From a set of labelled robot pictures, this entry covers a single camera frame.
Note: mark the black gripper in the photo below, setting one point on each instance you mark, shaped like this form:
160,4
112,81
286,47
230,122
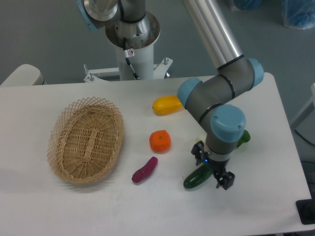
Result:
216,163

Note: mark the green cucumber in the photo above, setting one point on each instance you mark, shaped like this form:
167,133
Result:
197,177

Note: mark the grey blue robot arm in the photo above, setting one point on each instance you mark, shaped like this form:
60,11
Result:
207,102

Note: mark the green bok choy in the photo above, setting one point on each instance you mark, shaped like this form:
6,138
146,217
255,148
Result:
244,138

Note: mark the orange tangerine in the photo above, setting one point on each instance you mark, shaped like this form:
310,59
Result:
160,141

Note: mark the purple sweet potato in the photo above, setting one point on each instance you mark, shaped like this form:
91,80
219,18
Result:
145,171

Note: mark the yellow mango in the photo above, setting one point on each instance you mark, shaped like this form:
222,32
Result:
166,105

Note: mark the white furniture at right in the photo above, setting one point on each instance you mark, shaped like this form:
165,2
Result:
303,123

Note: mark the black device at edge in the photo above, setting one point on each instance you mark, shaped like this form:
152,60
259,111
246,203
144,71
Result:
306,211

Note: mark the woven wicker basket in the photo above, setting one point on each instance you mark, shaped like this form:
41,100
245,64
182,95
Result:
86,140

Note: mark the blue bag at top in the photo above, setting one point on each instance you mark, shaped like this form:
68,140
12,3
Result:
240,5

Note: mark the blue plastic bag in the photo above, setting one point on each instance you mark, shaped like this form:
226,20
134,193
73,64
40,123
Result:
298,14

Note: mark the white chair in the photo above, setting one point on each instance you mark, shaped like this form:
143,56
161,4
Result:
24,75

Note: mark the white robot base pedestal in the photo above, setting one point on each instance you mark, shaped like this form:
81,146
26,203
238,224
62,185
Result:
134,48

